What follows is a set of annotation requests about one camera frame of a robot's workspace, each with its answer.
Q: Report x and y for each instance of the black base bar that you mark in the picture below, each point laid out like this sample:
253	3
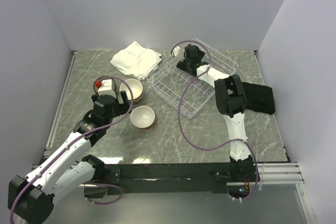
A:
175	178

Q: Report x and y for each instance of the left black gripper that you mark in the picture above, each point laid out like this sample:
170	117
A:
121	107

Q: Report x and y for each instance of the white folded cloth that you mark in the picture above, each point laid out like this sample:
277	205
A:
136	61

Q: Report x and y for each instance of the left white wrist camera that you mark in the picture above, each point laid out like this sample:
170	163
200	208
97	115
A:
107	90

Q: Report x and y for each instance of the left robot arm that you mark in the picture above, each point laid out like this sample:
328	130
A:
32	198

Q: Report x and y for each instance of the red floral bowl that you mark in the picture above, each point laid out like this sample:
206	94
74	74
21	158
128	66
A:
139	99

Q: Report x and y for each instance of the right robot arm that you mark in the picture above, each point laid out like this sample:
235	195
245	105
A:
230	101

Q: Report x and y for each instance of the black folded cloth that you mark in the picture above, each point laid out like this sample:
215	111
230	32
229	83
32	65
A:
260	98

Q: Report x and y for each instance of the beige speckled bowl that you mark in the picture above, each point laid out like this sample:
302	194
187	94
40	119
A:
136	88

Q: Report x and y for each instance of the white wire dish rack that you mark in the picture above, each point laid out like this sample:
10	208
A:
172	83

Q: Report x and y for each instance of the orange bowl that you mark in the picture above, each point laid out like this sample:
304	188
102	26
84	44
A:
142	117

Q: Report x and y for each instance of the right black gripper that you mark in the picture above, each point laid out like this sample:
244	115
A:
182	65

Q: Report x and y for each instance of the black patterned bowl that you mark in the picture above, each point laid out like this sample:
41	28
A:
98	83

